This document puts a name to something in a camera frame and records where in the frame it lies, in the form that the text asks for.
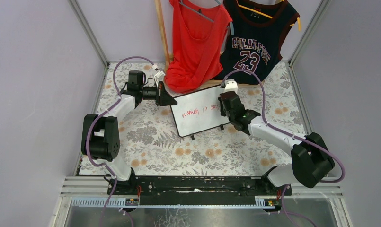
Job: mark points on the red tank top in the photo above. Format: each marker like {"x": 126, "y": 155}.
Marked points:
{"x": 197, "y": 44}

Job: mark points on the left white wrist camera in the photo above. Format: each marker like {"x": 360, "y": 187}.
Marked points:
{"x": 159, "y": 74}

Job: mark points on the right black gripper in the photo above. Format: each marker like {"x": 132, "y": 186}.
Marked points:
{"x": 227, "y": 99}

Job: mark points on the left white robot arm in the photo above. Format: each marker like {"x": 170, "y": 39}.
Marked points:
{"x": 100, "y": 135}

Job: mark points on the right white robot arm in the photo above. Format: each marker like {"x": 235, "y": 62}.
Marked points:
{"x": 310, "y": 161}

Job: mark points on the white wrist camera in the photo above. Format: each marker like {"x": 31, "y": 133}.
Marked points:
{"x": 229, "y": 85}
{"x": 159, "y": 74}

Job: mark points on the white board black frame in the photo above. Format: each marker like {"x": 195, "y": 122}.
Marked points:
{"x": 198, "y": 111}

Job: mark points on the grey clothes hanger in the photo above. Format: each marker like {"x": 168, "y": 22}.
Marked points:
{"x": 231, "y": 27}

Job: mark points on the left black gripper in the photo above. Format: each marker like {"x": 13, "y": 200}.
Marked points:
{"x": 159, "y": 96}

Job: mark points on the yellow clothes hanger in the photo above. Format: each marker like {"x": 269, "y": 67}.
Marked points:
{"x": 266, "y": 15}

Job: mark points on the wooden clothes rack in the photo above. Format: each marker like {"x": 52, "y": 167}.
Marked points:
{"x": 168, "y": 57}

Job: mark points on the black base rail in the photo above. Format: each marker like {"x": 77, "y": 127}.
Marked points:
{"x": 199, "y": 191}

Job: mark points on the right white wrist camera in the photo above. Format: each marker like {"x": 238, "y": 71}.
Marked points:
{"x": 229, "y": 85}

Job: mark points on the floral table cloth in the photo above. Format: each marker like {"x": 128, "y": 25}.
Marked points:
{"x": 151, "y": 146}

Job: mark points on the navy basketball jersey 23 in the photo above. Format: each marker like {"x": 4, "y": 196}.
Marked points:
{"x": 255, "y": 48}

